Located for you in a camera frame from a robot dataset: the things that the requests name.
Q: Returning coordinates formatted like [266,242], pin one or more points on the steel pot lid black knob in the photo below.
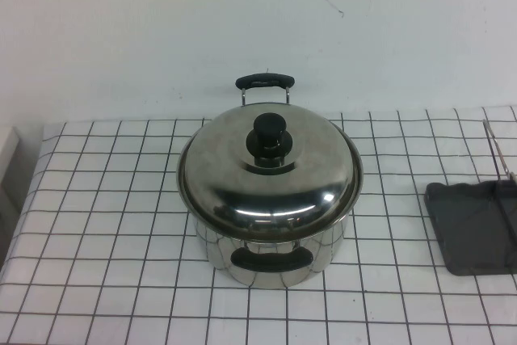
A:
[282,199]

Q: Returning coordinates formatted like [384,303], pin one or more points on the white black-grid tablecloth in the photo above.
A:
[101,240]

